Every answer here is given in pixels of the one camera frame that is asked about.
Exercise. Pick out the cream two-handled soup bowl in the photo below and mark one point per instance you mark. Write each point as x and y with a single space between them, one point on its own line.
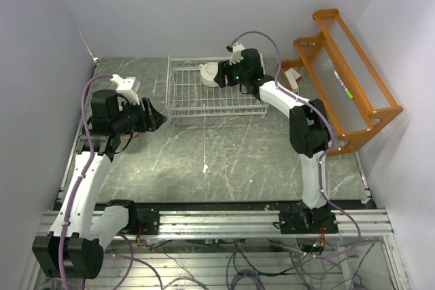
208 72

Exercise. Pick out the orange wooden shelf rack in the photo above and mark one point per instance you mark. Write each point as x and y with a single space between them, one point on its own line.
335 48

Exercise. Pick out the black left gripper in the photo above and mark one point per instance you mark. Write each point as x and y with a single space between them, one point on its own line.
154 118

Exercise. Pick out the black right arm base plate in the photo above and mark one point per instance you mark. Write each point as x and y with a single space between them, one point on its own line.
306 221

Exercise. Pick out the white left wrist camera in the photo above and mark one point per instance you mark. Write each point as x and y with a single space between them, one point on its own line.
127 87

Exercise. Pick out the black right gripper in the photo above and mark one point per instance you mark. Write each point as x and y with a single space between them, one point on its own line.
225 69

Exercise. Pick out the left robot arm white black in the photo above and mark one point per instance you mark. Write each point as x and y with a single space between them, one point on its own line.
75 242

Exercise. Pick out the white red eraser block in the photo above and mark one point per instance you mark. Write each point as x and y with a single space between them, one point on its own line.
293 77

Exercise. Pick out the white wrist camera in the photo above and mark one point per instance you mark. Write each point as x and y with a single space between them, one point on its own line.
235 54
127 87

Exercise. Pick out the white wire dish rack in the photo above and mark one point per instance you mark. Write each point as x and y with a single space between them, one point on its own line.
188 97

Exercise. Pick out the white bowl red pattern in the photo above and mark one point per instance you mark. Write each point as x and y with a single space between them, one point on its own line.
128 136

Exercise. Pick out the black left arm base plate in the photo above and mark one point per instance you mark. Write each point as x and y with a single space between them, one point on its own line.
145 220

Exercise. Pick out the aluminium mounting rail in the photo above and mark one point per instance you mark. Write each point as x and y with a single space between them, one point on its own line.
262 224

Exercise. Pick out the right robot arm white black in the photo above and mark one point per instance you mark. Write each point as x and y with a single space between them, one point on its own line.
310 132

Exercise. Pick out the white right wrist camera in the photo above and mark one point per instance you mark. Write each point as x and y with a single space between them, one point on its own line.
235 54

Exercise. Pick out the marker pen on shelf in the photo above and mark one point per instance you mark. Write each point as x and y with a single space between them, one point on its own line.
341 82

